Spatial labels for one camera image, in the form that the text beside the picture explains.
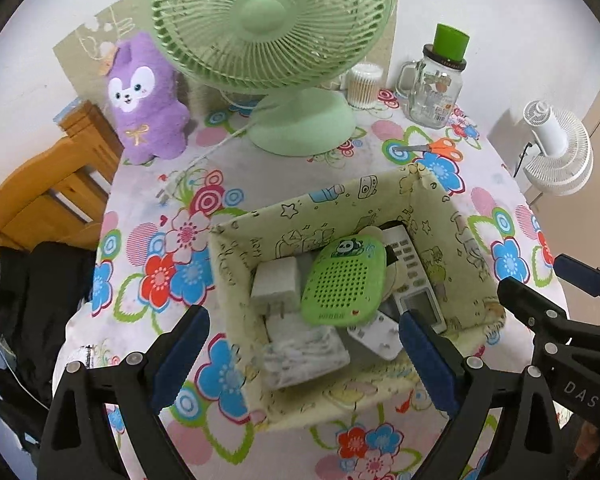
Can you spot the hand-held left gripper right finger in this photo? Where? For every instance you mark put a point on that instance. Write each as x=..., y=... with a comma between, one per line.
x=425, y=355

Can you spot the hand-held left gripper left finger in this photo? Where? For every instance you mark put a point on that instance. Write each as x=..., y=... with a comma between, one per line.
x=180, y=355

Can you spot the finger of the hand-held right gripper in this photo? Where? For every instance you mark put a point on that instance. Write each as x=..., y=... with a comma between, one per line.
x=520, y=300
x=575, y=270

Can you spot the white socket adapter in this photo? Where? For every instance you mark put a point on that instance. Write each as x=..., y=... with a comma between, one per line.
x=375, y=337

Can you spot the white remote control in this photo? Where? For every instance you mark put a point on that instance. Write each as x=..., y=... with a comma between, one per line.
x=415, y=280

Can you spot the round cream compact case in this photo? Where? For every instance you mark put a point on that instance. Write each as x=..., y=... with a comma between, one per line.
x=394, y=285

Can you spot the green perforated panda case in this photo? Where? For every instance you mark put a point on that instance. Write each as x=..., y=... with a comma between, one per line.
x=340, y=285

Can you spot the white charger adapter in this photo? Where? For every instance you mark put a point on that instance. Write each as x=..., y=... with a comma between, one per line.
x=275, y=282

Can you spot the clear plastic box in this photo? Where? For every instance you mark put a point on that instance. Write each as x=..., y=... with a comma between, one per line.
x=300, y=350

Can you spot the green patterned fabric storage box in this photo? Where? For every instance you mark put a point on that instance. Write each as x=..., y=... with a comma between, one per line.
x=240, y=250

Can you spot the person's right hand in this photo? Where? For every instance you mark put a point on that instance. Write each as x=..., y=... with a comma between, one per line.
x=585, y=440

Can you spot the white floor fan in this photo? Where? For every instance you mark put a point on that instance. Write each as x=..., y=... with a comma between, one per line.
x=565, y=160

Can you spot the floral tablecloth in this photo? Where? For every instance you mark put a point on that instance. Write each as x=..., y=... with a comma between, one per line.
x=145, y=220

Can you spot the black jacket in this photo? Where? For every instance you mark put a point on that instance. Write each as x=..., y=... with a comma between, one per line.
x=35, y=300

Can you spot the orange scissors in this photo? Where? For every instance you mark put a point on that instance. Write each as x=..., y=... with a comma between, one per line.
x=440, y=149

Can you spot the black backpack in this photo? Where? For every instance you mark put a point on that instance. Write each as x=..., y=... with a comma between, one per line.
x=0, y=385

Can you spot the wooden chair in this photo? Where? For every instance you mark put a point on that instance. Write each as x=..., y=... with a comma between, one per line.
x=35, y=190

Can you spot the glass jar with green lid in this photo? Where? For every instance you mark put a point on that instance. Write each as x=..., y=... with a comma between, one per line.
x=430, y=95

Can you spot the purple plush toy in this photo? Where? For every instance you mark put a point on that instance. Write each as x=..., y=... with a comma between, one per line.
x=145, y=110

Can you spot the cotton swab container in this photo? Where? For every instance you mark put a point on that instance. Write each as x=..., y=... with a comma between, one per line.
x=364, y=87

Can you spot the beige patterned board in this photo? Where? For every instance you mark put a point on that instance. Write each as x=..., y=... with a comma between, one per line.
x=80, y=55

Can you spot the green desk fan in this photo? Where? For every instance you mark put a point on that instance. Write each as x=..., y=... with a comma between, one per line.
x=260, y=20

